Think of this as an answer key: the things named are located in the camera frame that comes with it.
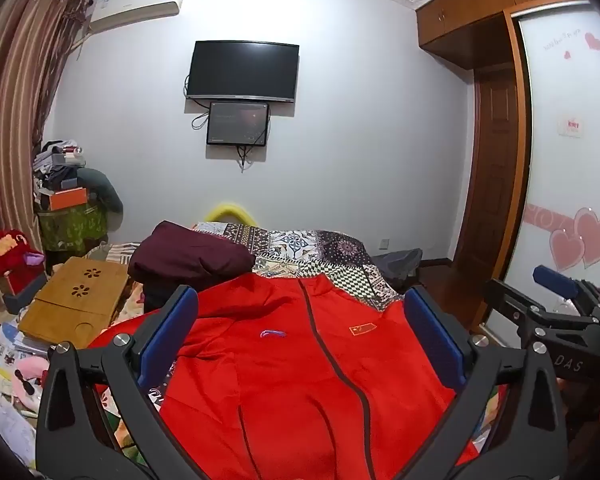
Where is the wooden overhead cabinet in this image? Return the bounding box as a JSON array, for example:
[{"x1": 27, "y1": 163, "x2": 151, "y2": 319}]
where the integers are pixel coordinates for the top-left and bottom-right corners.
[{"x1": 415, "y1": 0, "x2": 588, "y2": 71}]

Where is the red plush toy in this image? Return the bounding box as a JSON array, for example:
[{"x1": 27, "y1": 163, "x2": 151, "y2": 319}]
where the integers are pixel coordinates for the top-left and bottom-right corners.
[{"x1": 0, "y1": 229, "x2": 46, "y2": 295}]

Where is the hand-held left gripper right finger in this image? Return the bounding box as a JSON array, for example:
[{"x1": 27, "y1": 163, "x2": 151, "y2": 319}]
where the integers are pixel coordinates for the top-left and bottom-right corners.
[{"x1": 402, "y1": 285, "x2": 569, "y2": 480}]

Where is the white heart-print wardrobe door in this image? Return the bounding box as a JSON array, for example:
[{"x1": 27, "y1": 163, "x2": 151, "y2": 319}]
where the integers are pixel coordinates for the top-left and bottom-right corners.
[{"x1": 480, "y1": 2, "x2": 600, "y2": 346}]

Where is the black wall television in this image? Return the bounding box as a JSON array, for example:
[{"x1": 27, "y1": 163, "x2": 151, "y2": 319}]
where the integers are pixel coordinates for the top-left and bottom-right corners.
[{"x1": 185, "y1": 40, "x2": 301, "y2": 104}]

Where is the dark grey cloth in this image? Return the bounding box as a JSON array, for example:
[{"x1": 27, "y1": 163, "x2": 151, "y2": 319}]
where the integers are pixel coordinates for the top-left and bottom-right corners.
[{"x1": 369, "y1": 247, "x2": 425, "y2": 295}]

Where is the orange box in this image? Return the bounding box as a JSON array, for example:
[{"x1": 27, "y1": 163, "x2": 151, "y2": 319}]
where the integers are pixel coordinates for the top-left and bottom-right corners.
[{"x1": 47, "y1": 187, "x2": 89, "y2": 212}]

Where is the bamboo lap desk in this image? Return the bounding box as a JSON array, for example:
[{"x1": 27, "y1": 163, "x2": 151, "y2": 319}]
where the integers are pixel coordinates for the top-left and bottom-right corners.
[{"x1": 17, "y1": 256, "x2": 131, "y2": 351}]

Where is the maroon folded garment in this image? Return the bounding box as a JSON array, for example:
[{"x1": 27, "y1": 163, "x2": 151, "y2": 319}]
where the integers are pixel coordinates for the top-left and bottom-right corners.
[{"x1": 127, "y1": 220, "x2": 256, "y2": 293}]

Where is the pink plush toy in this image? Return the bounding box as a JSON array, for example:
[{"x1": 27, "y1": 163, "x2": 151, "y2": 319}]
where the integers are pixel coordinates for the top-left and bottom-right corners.
[{"x1": 11, "y1": 355, "x2": 51, "y2": 386}]

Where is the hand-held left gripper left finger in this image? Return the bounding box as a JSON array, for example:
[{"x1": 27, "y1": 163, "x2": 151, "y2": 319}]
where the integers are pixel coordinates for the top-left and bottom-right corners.
[{"x1": 35, "y1": 285, "x2": 201, "y2": 480}]

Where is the yellow foam ring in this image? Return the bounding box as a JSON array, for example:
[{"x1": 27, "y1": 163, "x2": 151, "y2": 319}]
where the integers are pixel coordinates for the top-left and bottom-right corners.
[{"x1": 203, "y1": 201, "x2": 258, "y2": 226}]

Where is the white air conditioner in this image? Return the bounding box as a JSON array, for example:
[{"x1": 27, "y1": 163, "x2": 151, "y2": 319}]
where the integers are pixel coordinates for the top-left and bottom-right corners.
[{"x1": 87, "y1": 0, "x2": 187, "y2": 37}]

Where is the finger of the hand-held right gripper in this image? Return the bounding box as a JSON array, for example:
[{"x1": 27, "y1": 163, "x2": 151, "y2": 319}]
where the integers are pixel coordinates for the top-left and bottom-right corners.
[
  {"x1": 482, "y1": 278, "x2": 600, "y2": 333},
  {"x1": 531, "y1": 265, "x2": 600, "y2": 313}
]

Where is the small black wall screen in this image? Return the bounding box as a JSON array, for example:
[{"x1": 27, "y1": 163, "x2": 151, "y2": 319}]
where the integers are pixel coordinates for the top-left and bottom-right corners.
[{"x1": 206, "y1": 101, "x2": 272, "y2": 147}]

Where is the striped brown curtain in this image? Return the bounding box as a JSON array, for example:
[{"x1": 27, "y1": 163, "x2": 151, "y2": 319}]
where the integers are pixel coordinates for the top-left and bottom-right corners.
[{"x1": 0, "y1": 0, "x2": 93, "y2": 331}]

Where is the red zip jacket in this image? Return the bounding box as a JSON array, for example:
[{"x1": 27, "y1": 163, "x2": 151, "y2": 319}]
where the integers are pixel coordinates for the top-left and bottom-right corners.
[{"x1": 87, "y1": 272, "x2": 481, "y2": 480}]

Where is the patterned bed blanket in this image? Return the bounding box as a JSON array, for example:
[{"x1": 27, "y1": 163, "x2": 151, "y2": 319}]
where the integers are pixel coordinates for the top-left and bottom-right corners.
[{"x1": 95, "y1": 222, "x2": 511, "y2": 466}]

